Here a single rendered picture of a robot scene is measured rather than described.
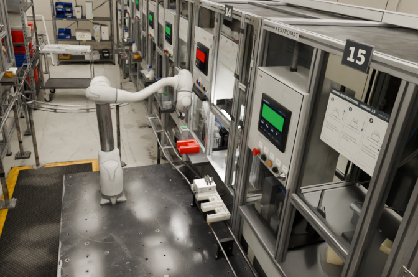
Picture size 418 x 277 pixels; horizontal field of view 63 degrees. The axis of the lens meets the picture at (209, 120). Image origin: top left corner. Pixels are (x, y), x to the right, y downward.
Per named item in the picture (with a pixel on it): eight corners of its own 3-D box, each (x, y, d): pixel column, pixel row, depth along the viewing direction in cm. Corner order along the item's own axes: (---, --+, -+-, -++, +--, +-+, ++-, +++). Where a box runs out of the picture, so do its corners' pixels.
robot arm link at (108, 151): (100, 181, 251) (99, 166, 270) (122, 178, 256) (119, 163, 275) (87, 81, 219) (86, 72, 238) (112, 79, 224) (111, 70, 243)
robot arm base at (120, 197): (100, 209, 233) (99, 202, 231) (98, 190, 252) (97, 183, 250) (127, 205, 239) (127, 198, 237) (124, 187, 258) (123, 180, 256)
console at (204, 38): (189, 82, 283) (191, 25, 264) (221, 81, 292) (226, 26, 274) (204, 99, 247) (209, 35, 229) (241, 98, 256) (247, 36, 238)
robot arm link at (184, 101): (190, 112, 246) (190, 94, 248) (194, 108, 231) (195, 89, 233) (175, 111, 243) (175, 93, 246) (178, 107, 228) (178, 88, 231)
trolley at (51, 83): (43, 102, 574) (35, 46, 537) (49, 92, 621) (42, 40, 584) (95, 101, 594) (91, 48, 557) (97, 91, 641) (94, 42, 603)
